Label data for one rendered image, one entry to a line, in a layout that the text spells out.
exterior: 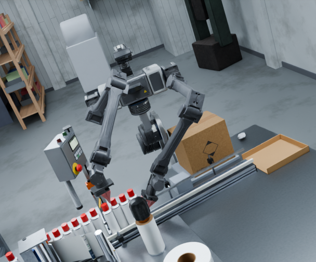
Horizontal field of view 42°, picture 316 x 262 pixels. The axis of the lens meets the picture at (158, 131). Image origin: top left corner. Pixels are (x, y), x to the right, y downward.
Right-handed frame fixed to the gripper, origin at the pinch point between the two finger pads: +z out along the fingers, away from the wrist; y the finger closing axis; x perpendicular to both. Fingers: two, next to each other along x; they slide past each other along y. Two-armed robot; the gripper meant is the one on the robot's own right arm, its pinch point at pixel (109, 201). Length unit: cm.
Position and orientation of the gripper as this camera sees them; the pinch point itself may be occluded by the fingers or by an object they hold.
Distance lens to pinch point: 196.7
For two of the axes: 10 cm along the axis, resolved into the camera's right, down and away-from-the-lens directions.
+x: -3.8, -2.3, 9.0
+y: 8.6, -4.4, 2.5
